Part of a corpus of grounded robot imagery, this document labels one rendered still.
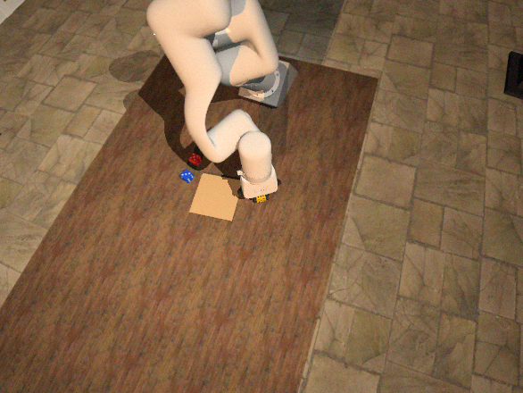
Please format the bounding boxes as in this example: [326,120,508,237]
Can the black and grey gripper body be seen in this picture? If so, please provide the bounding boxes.
[240,165,278,198]

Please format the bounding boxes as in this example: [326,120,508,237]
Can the red die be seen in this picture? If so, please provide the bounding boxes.
[188,153,202,166]

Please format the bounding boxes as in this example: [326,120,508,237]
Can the peach flat mat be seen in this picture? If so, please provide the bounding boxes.
[189,173,241,221]

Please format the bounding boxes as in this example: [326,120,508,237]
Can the blue die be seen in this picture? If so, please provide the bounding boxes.
[180,169,194,183]

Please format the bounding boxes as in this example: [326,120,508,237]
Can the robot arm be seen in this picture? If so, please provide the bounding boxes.
[146,0,280,183]

